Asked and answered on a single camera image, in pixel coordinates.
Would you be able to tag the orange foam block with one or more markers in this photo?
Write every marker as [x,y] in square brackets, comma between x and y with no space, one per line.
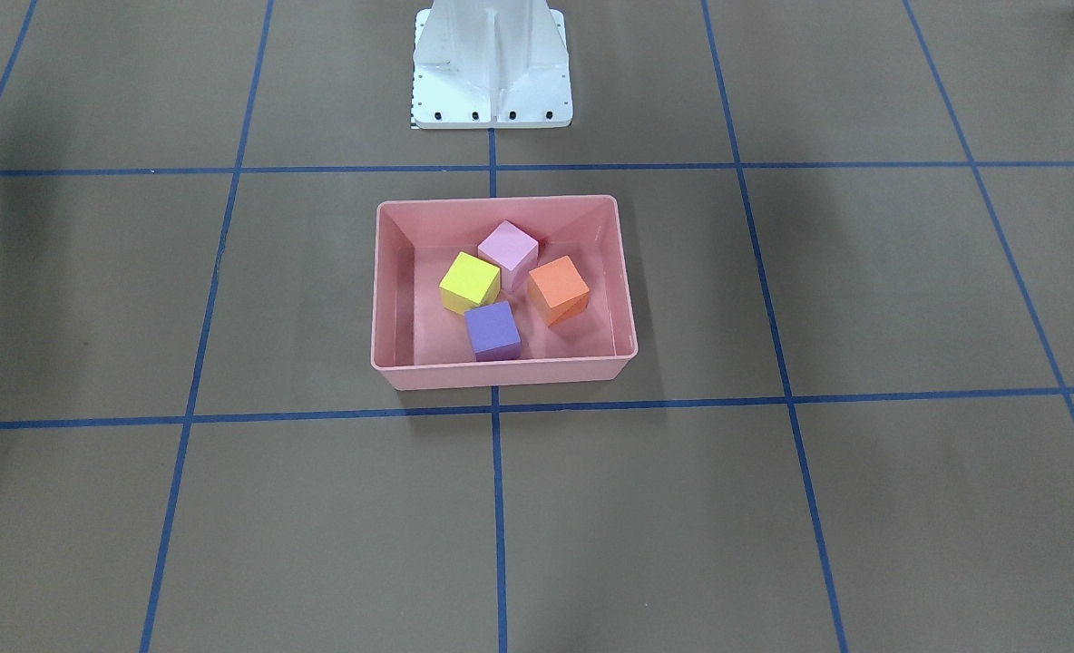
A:
[558,291]

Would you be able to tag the purple foam block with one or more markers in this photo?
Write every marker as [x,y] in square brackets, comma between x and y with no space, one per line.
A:
[493,333]

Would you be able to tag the pink foam block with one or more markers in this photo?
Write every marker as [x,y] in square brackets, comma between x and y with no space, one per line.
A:
[513,251]

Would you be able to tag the yellow foam block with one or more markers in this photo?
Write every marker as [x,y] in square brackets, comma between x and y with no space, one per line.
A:
[469,283]

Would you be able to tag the pink plastic bin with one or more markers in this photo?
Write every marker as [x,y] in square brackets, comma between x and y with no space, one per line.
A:
[417,344]

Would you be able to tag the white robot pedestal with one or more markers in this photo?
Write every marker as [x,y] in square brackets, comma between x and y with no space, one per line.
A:
[482,65]

